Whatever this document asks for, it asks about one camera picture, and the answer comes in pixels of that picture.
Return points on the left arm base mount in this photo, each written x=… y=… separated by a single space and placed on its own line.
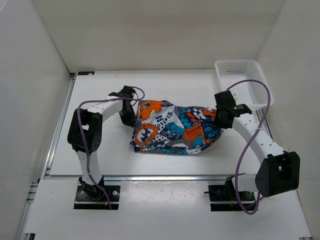
x=89 y=197

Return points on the front aluminium rail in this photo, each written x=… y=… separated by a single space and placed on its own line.
x=140 y=178

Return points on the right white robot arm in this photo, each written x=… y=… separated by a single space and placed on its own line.
x=279 y=170

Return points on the small black label sticker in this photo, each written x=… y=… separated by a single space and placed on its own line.
x=86 y=73

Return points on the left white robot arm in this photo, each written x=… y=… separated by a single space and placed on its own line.
x=85 y=134

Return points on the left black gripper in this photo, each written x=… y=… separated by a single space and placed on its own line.
x=127 y=121

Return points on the right aluminium rail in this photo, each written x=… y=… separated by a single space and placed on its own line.
x=259 y=114

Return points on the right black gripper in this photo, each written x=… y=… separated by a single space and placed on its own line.
x=217 y=123

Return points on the colourful patterned shorts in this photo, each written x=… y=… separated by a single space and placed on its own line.
x=164 y=128

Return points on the white plastic basket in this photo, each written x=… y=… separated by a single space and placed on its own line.
x=246 y=81

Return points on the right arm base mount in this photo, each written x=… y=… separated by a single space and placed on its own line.
x=222 y=201

